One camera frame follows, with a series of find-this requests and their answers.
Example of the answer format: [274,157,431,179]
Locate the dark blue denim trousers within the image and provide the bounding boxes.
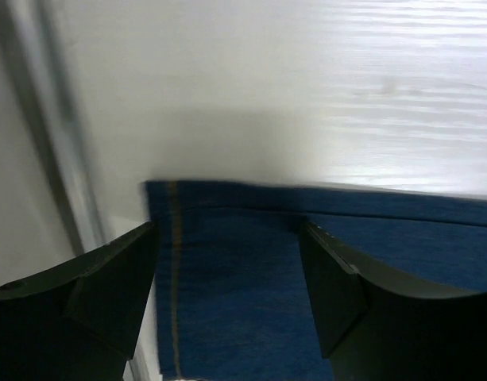
[145,181,487,380]

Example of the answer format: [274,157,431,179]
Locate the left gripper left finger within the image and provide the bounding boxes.
[0,222,155,380]

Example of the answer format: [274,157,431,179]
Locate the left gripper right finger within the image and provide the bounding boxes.
[299,222,487,380]

